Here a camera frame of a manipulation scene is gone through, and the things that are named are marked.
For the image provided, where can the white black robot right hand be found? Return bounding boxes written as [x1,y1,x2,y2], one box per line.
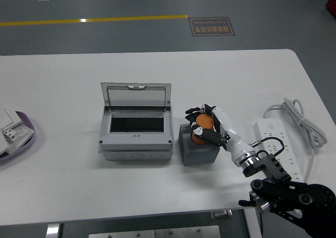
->
[185,104,257,168]

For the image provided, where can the orange cylinder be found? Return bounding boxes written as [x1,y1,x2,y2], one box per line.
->
[191,113,215,145]

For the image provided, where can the grey enclosure box with lid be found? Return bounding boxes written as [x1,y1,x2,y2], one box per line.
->
[98,81,174,162]

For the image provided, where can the grey cube block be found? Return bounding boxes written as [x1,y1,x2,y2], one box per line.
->
[179,122,221,167]

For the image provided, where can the white power strip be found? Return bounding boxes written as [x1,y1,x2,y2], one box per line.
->
[253,118,305,182]

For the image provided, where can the white table leg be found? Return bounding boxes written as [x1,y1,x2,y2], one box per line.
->
[243,208,263,238]

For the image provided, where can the dark floor sign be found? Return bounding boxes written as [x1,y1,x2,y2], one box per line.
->
[188,17,236,37]

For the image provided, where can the yellow floor tape line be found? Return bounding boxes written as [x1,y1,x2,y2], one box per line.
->
[0,14,188,27]

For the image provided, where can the purple tray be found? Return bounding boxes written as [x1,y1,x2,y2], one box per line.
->
[0,111,36,165]

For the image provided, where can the small white terminal module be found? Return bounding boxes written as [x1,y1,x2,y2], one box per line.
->
[1,128,17,144]

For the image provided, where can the white power cord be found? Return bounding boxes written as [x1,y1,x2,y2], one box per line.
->
[263,97,328,183]

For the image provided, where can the small silver table bracket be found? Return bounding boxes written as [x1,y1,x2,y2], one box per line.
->
[211,209,234,220]

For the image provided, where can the grey metal base plate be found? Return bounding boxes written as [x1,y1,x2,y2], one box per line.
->
[88,225,221,238]

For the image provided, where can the silver table leg bracket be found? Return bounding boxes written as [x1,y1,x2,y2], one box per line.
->
[46,223,64,238]

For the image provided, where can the white plastic socket frame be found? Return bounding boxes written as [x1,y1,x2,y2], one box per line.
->
[7,122,35,154]

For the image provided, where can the white switch panel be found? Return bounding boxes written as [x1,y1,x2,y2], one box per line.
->
[0,107,23,130]

